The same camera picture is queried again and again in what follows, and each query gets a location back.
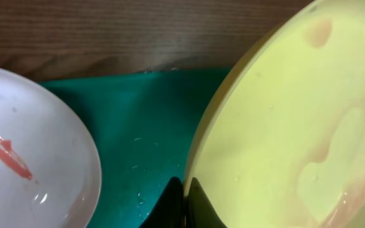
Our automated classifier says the white pink plate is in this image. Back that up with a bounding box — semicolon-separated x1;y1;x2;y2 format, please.
0;68;101;227

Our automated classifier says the yellow green plate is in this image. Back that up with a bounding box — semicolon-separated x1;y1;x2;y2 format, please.
184;0;365;227

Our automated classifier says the teal plastic tray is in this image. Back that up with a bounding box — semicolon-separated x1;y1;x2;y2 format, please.
44;68;228;227

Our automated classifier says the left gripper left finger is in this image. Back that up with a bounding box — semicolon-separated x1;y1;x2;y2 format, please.
139;177;183;228

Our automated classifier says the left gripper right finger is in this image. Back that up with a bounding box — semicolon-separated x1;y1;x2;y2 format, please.
186;177;226;228

